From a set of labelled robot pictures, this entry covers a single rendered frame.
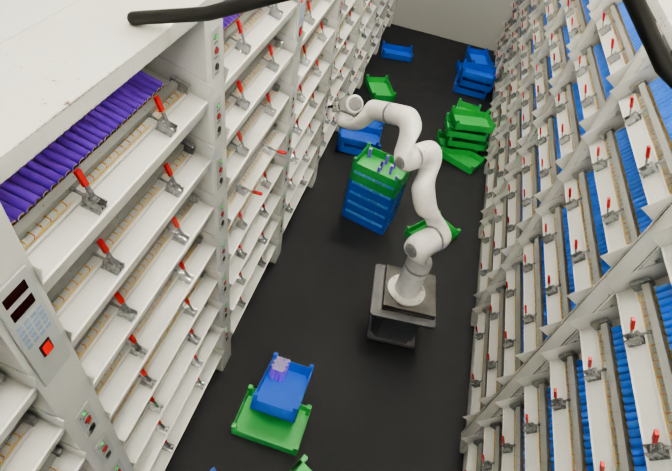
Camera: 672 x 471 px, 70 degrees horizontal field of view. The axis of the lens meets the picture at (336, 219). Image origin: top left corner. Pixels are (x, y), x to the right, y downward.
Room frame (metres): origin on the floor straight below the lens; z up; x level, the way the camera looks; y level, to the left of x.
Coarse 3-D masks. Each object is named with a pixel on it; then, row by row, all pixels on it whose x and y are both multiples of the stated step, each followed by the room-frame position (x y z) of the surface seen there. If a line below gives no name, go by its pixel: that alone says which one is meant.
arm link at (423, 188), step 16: (416, 144) 1.64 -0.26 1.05; (432, 144) 1.67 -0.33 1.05; (432, 160) 1.62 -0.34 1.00; (416, 176) 1.61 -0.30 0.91; (432, 176) 1.58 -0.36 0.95; (416, 192) 1.54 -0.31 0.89; (432, 192) 1.54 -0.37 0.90; (416, 208) 1.51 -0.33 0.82; (432, 208) 1.51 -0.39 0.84; (432, 224) 1.52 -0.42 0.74; (448, 240) 1.48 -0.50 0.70
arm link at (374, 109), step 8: (368, 104) 1.83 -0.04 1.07; (376, 104) 1.81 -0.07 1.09; (384, 104) 1.79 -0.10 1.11; (360, 112) 1.82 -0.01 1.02; (368, 112) 1.81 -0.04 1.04; (376, 112) 1.78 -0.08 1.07; (336, 120) 1.88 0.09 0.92; (344, 120) 1.85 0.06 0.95; (352, 120) 1.82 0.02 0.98; (360, 120) 1.81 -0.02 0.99; (368, 120) 1.82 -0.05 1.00; (376, 120) 1.79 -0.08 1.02; (384, 120) 1.75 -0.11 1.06; (344, 128) 1.86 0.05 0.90; (352, 128) 1.82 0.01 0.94; (360, 128) 1.83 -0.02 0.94
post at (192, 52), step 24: (216, 0) 1.07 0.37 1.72; (216, 24) 1.06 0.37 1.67; (168, 48) 1.02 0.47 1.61; (192, 48) 1.01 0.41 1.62; (192, 72) 1.01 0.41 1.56; (216, 96) 1.05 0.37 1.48; (216, 144) 1.04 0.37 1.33; (216, 168) 1.03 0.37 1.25; (216, 192) 1.02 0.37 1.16; (216, 216) 1.02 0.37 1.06; (216, 264) 1.00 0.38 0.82; (216, 288) 1.01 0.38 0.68
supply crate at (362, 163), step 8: (368, 144) 2.36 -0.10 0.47; (376, 152) 2.36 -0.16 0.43; (384, 152) 2.34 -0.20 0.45; (360, 160) 2.28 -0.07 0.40; (368, 160) 2.30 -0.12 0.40; (376, 160) 2.31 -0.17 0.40; (384, 160) 2.33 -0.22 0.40; (392, 160) 2.32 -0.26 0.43; (352, 168) 2.19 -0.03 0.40; (360, 168) 2.18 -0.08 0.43; (368, 168) 2.16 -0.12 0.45; (376, 168) 2.24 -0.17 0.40; (384, 168) 2.25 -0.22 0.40; (376, 176) 2.14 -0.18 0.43; (384, 176) 2.12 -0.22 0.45; (392, 176) 2.20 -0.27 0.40; (400, 176) 2.21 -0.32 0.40; (392, 184) 2.10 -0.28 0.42; (400, 184) 2.13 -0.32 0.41
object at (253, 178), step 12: (276, 120) 1.70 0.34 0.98; (276, 132) 1.68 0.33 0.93; (276, 144) 1.61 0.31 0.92; (264, 156) 1.51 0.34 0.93; (252, 168) 1.42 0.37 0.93; (264, 168) 1.44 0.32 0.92; (252, 180) 1.36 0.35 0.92; (240, 204) 1.22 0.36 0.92; (228, 216) 1.15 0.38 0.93; (228, 228) 1.11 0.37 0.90
